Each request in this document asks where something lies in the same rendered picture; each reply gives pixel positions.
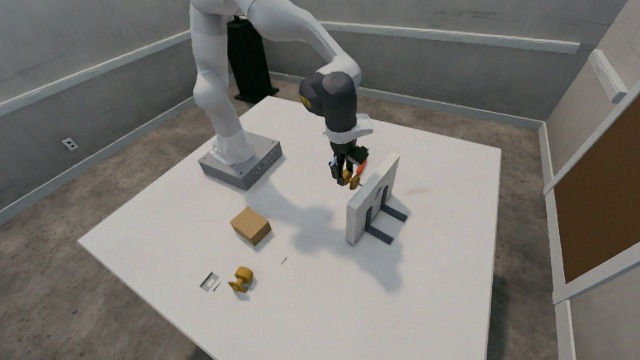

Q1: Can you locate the brown cardboard box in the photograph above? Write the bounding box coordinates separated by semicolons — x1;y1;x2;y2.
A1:
230;207;272;246

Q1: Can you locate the brass door knob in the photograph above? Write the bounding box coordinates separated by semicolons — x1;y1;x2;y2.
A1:
343;169;363;190
228;266;254;293

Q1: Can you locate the orange-handled screwdriver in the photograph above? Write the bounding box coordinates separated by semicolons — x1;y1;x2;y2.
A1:
356;158;367;175

